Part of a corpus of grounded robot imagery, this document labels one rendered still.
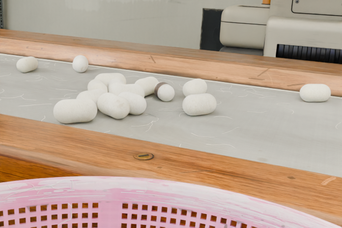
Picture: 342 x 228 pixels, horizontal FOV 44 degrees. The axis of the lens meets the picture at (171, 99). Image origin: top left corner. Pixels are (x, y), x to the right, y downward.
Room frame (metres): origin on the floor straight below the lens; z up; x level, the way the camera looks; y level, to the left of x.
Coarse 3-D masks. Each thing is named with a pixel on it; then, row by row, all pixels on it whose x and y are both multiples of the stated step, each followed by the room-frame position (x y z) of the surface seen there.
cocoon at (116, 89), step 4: (120, 84) 0.41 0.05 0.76; (124, 84) 0.41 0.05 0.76; (128, 84) 0.41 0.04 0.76; (132, 84) 0.42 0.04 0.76; (136, 84) 0.42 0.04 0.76; (112, 88) 0.41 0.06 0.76; (116, 88) 0.41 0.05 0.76; (120, 88) 0.41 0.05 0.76; (124, 88) 0.41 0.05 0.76; (128, 88) 0.41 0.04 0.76; (132, 88) 0.41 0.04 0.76; (136, 88) 0.41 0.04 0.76; (140, 88) 0.41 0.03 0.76; (112, 92) 0.40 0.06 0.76; (116, 92) 0.40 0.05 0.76; (120, 92) 0.40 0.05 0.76; (132, 92) 0.41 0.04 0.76; (136, 92) 0.41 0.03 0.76; (140, 92) 0.41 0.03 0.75; (144, 92) 0.42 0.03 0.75; (144, 96) 0.42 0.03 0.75
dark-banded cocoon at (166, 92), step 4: (156, 84) 0.45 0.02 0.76; (164, 84) 0.44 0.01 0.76; (168, 84) 0.44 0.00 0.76; (160, 88) 0.43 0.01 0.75; (164, 88) 0.43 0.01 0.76; (168, 88) 0.43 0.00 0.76; (172, 88) 0.43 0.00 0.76; (160, 92) 0.43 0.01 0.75; (164, 92) 0.43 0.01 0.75; (168, 92) 0.43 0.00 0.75; (172, 92) 0.43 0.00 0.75; (160, 96) 0.43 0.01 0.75; (164, 96) 0.43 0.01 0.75; (168, 96) 0.43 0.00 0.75; (172, 96) 0.43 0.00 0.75; (164, 100) 0.43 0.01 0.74; (168, 100) 0.43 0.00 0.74
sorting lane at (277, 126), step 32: (0, 64) 0.59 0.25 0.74; (64, 64) 0.61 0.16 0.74; (0, 96) 0.42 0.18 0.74; (32, 96) 0.43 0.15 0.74; (64, 96) 0.43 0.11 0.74; (224, 96) 0.47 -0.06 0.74; (256, 96) 0.48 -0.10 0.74; (288, 96) 0.49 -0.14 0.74; (96, 128) 0.34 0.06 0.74; (128, 128) 0.34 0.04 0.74; (160, 128) 0.35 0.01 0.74; (192, 128) 0.35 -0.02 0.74; (224, 128) 0.36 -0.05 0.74; (256, 128) 0.36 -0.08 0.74; (288, 128) 0.37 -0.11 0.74; (320, 128) 0.37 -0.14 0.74; (256, 160) 0.29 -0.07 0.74; (288, 160) 0.29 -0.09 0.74; (320, 160) 0.29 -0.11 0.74
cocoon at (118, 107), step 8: (104, 96) 0.37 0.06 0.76; (112, 96) 0.37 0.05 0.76; (120, 96) 0.37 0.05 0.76; (104, 104) 0.37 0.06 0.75; (112, 104) 0.36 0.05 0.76; (120, 104) 0.36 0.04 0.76; (128, 104) 0.36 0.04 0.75; (104, 112) 0.37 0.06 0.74; (112, 112) 0.36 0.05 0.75; (120, 112) 0.36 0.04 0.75; (128, 112) 0.36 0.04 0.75
